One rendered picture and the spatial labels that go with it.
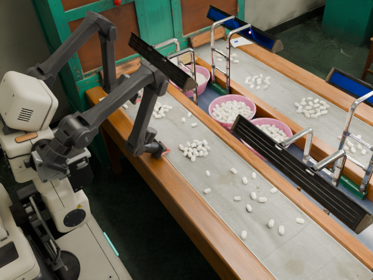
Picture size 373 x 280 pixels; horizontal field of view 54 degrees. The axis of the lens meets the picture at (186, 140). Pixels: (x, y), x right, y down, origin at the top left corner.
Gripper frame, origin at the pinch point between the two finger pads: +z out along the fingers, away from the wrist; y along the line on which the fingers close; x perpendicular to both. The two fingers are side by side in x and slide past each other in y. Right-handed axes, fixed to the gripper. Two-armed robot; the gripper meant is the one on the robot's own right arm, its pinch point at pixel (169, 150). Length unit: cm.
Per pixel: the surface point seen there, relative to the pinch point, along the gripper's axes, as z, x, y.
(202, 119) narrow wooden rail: 21.1, -17.8, 8.8
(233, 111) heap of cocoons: 37.2, -28.0, 5.2
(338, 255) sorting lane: 18, -13, -88
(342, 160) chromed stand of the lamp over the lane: 6, -45, -73
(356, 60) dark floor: 248, -101, 65
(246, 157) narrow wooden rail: 20.6, -17.5, -28.5
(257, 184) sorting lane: 17.7, -12.1, -43.4
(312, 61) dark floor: 222, -80, 93
